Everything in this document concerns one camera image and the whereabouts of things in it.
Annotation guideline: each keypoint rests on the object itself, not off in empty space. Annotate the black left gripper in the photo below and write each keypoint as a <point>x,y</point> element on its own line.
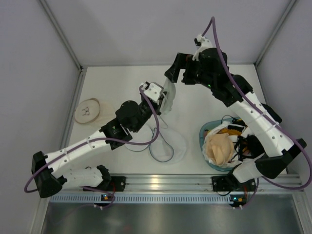
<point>157,104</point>

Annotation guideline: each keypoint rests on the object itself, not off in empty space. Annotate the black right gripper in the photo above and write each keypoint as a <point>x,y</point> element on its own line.
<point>186,64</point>

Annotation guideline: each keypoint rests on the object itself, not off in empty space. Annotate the pale green white bra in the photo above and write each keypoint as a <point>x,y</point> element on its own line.
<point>169,93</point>

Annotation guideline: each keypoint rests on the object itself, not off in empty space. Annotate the white mesh laundry bag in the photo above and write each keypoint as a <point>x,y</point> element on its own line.
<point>170,146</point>

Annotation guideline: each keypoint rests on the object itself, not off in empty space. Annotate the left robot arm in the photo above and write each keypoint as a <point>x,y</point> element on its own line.
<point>56,171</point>

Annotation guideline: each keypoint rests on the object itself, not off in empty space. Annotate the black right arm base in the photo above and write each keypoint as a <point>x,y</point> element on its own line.
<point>240,193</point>

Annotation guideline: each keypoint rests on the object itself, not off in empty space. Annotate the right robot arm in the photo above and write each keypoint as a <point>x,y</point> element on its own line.
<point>211,71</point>

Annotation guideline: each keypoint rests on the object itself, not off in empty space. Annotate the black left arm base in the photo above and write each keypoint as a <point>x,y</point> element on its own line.
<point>117,184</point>

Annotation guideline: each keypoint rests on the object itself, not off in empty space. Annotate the beige mesh laundry bag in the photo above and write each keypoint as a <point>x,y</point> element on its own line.
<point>94,112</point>

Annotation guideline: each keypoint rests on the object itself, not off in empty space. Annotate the beige bra in basin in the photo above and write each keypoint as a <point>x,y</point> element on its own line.
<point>218,149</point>

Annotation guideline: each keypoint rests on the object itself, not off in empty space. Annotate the yellow orange garment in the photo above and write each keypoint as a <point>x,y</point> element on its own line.
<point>235,128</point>

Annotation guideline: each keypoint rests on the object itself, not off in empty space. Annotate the light blue plastic basin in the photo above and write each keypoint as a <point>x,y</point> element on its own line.
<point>214,127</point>

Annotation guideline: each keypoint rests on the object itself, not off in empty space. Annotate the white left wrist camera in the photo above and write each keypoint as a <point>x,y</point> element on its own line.
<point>152,90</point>

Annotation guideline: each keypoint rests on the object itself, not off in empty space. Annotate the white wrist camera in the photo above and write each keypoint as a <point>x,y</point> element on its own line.
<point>202,44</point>
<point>152,90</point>

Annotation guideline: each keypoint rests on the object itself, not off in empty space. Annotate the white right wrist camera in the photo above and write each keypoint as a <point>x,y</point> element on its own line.
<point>202,44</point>

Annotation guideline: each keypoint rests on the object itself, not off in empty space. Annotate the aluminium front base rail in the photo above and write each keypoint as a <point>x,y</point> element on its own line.
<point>196,184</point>

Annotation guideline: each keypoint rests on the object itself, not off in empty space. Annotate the black strappy garment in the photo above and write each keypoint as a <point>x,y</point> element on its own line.
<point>247,148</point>

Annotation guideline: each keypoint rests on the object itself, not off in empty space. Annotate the perforated cable duct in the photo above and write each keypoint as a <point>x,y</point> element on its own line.
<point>146,198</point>

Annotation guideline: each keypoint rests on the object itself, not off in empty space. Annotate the aluminium frame rail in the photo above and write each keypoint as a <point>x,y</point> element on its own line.
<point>60,33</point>

